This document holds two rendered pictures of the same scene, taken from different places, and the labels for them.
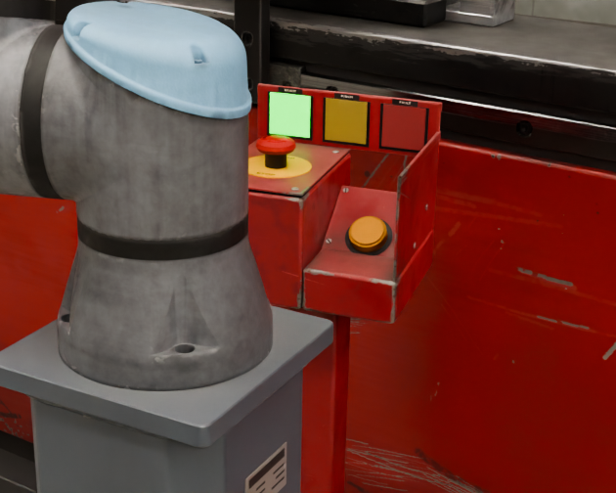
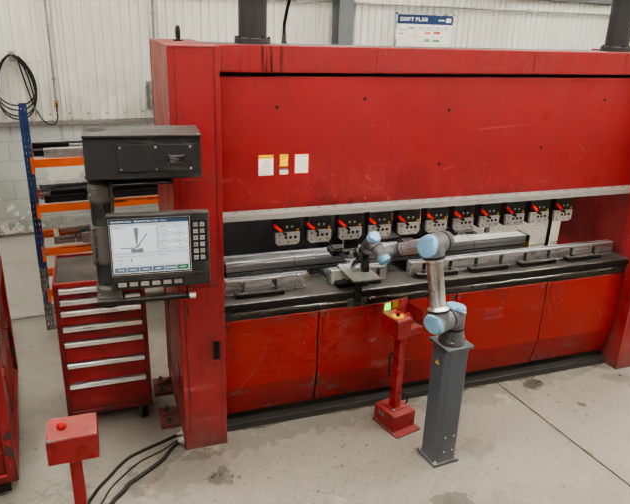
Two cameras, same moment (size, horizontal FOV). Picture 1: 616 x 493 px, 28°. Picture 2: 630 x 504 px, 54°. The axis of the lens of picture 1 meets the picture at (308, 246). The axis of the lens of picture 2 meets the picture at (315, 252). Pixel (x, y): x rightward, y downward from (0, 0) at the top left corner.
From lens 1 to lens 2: 331 cm
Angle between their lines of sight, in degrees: 49
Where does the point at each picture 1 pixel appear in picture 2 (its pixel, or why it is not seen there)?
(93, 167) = (459, 323)
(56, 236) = (301, 349)
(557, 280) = not seen: hidden behind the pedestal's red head
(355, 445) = (374, 361)
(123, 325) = (461, 339)
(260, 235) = (406, 327)
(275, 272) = (407, 332)
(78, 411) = (459, 351)
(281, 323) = not seen: hidden behind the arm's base
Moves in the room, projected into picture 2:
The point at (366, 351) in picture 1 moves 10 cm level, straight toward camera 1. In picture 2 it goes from (377, 343) to (390, 348)
